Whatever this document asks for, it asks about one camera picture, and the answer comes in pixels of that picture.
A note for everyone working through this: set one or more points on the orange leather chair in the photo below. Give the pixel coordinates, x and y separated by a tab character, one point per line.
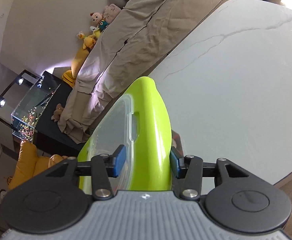
29	164

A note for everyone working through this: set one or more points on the black cabinet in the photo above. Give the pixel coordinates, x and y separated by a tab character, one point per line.
48	136

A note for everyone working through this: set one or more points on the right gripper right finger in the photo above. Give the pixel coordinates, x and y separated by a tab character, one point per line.
229	195

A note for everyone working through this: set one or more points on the small brown teddy bear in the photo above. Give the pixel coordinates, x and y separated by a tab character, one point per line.
57	113

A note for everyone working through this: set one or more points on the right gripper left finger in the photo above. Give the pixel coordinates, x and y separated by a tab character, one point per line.
60	196

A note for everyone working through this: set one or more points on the black metal lamp frame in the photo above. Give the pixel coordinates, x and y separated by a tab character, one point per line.
12	96

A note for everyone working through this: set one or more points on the yellow cushion near tank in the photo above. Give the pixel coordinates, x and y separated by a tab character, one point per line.
70	75

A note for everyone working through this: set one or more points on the beige sofa with cover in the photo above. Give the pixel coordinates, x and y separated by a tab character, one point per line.
142	34

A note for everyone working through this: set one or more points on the baby doll plush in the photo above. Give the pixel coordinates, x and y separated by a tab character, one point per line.
98	21

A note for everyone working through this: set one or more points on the glass fish tank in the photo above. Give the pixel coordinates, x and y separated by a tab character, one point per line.
31	107

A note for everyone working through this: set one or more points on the yellow duck plush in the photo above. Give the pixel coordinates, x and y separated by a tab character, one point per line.
89	40

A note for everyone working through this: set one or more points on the lime green cutting board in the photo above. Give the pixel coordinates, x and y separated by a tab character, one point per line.
153	142

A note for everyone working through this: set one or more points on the clear plastic container lid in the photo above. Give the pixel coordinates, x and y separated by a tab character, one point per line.
117	127

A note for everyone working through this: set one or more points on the pink plush toy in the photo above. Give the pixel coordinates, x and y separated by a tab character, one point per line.
111	12

